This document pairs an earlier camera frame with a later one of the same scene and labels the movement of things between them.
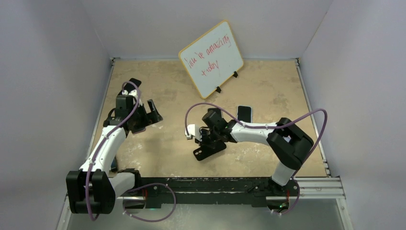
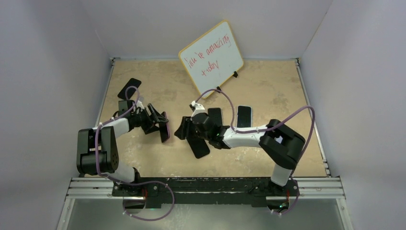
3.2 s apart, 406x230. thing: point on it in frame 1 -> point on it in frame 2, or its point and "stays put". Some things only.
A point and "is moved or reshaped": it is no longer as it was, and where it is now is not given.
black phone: (214, 112) stays put
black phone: (138, 129) is moved or reshaped
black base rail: (160, 192) stays put
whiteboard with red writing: (212, 59) stays put
